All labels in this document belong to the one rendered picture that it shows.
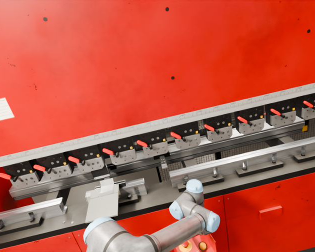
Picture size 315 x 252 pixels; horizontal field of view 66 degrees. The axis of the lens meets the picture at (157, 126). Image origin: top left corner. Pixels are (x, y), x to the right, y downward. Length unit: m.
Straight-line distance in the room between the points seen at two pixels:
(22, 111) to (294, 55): 1.49
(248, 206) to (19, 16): 1.67
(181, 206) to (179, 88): 0.62
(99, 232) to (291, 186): 1.31
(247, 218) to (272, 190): 0.26
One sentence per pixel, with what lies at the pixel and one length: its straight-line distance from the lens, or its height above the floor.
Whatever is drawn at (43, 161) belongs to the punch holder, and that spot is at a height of 1.29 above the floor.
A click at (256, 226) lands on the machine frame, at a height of 0.47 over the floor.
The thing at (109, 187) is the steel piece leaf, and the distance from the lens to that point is 1.62.
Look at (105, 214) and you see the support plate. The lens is 1.46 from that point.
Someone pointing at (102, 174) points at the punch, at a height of 1.10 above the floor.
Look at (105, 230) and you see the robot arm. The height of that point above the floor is 1.34.
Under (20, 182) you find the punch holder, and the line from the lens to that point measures 1.68.
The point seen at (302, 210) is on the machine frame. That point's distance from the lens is 2.03.
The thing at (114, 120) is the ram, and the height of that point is 1.44.
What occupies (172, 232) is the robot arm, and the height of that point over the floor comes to 1.25.
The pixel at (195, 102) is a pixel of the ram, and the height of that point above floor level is 1.44.
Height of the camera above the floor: 1.95
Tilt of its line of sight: 25 degrees down
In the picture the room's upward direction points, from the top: 13 degrees counter-clockwise
